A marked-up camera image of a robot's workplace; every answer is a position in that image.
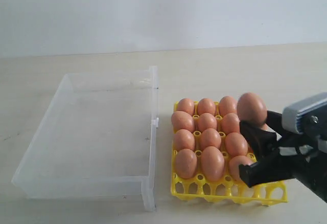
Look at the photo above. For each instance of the yellow plastic egg tray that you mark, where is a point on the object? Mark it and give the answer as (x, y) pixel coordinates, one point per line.
(198, 186)

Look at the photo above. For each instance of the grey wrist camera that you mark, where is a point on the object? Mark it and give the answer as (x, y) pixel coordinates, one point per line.
(307, 117)

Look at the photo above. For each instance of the brown egg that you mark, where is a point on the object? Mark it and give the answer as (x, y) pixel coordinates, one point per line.
(210, 137)
(234, 164)
(212, 163)
(206, 105)
(251, 108)
(185, 163)
(182, 120)
(230, 123)
(186, 105)
(205, 121)
(227, 105)
(184, 139)
(236, 144)
(265, 127)

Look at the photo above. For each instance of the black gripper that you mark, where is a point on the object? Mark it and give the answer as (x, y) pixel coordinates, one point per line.
(284, 155)

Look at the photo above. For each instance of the clear plastic bin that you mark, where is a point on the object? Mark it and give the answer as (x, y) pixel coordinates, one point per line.
(97, 139)

